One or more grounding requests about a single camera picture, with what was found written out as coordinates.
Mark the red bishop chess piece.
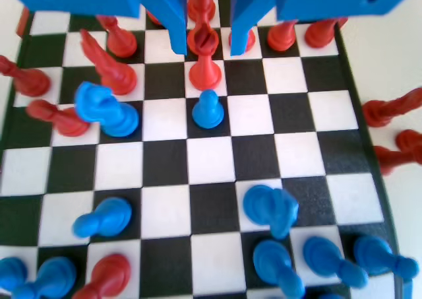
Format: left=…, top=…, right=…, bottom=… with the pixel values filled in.
left=187, top=0, right=218, bottom=28

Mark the black and white chessboard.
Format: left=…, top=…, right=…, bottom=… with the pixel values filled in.
left=0, top=0, right=413, bottom=299

